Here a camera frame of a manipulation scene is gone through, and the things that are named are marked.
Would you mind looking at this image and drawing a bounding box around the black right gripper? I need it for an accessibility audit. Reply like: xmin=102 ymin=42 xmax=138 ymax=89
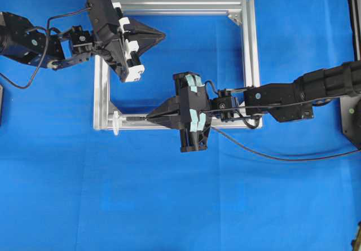
xmin=146 ymin=72 xmax=213 ymax=153

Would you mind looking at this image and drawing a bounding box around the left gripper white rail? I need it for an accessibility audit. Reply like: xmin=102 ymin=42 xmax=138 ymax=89
xmin=86 ymin=0 xmax=166 ymax=82

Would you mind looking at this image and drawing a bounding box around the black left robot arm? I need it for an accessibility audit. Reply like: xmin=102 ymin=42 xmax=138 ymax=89
xmin=1 ymin=0 xmax=166 ymax=82

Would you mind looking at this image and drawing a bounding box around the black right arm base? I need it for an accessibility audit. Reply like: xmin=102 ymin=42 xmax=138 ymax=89
xmin=340 ymin=0 xmax=361 ymax=152

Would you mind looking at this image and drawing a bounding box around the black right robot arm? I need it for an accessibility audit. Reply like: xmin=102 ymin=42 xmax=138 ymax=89
xmin=146 ymin=61 xmax=360 ymax=152

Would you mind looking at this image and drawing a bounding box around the black box at left edge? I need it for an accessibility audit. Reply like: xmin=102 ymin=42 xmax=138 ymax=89
xmin=0 ymin=84 xmax=4 ymax=124

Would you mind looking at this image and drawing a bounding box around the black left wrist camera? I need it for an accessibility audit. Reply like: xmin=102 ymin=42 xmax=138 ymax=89
xmin=86 ymin=0 xmax=120 ymax=42

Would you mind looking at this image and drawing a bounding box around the black left camera cable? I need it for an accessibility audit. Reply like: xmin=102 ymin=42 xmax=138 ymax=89
xmin=0 ymin=6 xmax=93 ymax=90

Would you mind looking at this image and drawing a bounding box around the black camera cable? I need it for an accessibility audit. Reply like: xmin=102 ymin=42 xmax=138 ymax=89
xmin=0 ymin=6 xmax=93 ymax=90
xmin=207 ymin=80 xmax=361 ymax=161

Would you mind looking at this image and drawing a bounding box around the silver aluminium extrusion frame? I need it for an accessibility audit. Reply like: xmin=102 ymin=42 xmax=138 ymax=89
xmin=93 ymin=0 xmax=260 ymax=131

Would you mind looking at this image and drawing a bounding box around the black right camera cable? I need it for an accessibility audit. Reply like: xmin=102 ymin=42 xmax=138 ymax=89
xmin=207 ymin=80 xmax=361 ymax=161

